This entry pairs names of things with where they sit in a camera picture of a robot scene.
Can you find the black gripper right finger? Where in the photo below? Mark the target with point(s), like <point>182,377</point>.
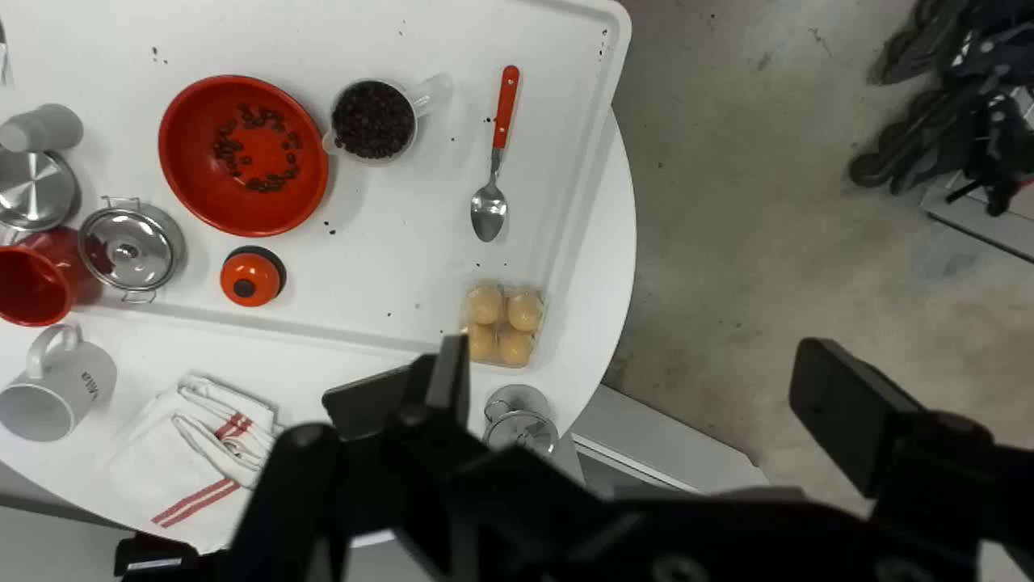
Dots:
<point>851,416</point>

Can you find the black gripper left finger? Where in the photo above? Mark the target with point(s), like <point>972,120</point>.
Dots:
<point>452,377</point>

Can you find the clear mug with coffee beans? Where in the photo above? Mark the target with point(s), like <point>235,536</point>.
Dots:
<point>372,117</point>

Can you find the red bowl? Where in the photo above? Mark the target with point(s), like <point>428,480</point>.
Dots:
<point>244,157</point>

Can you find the white mug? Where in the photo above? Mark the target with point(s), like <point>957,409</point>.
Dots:
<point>60,389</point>

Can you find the red mug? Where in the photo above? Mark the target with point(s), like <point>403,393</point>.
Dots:
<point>36,281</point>

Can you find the clear pack of brown eggs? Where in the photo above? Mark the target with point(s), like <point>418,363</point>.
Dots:
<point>501,325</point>

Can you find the small steel pot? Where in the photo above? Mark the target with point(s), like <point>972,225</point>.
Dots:
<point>521,420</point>

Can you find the white plastic tray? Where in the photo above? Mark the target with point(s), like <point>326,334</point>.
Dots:
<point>408,246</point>

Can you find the white door with glass panel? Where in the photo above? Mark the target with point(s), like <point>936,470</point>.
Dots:
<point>668,446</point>

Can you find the small orange round timer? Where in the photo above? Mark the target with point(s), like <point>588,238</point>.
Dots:
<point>252,275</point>

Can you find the silver metal container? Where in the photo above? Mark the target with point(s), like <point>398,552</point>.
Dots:
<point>36,181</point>

